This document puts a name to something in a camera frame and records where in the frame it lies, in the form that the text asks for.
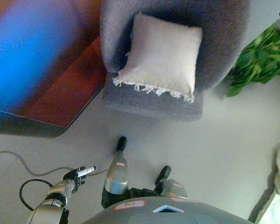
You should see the silver right robot leg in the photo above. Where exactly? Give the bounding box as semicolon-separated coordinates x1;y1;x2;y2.
154;179;189;199

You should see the black robot foot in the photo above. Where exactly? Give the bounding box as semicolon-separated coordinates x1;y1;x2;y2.
154;165;172;185
116;136;128;154

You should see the beige fringed throw pillow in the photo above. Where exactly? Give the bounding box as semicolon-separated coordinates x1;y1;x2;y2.
112;12;204;104

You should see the black left robot foot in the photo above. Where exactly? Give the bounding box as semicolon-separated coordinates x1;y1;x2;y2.
116;136;128;154

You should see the grey robot torso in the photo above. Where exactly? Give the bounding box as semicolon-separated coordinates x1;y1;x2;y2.
82;196;248;224

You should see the silver robot leg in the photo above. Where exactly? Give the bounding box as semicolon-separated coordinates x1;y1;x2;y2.
103;150;130;196
154;179;189;199

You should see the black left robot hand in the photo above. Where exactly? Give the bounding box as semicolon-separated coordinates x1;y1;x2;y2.
63;165;97;193

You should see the glossy dark wooden table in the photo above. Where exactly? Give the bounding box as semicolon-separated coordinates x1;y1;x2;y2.
0;0;108;139

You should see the grey fabric tub armchair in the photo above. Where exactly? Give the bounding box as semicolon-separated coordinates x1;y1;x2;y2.
100;0;252;123

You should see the green leafy potted plant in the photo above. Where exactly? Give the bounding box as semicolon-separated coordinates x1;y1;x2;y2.
226;22;280;98

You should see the grey cable on floor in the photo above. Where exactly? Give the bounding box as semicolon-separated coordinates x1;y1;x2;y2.
0;151;109;176

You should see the silver left robot leg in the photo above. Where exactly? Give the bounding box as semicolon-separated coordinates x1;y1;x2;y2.
103;150;130;196

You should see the black right robot foot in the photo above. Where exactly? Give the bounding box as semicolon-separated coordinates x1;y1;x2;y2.
154;165;172;185

